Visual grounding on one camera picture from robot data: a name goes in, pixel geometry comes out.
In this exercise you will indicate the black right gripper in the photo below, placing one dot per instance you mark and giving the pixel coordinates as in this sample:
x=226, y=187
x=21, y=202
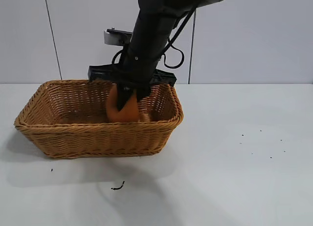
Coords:
x=102, y=74

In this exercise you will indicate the orange lumpy toy orange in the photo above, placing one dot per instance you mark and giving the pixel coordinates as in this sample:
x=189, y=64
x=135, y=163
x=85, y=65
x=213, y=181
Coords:
x=127, y=114

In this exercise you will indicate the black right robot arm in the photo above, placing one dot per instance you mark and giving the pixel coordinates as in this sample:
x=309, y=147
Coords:
x=151, y=40

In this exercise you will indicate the tan woven wicker basket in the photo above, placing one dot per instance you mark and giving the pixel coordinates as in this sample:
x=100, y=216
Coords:
x=97, y=138

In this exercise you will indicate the small black curved scrap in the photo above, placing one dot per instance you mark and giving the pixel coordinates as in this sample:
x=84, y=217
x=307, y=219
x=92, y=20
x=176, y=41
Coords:
x=119, y=187

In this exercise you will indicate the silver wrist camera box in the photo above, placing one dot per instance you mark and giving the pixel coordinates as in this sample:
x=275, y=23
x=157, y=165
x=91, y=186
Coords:
x=115, y=37

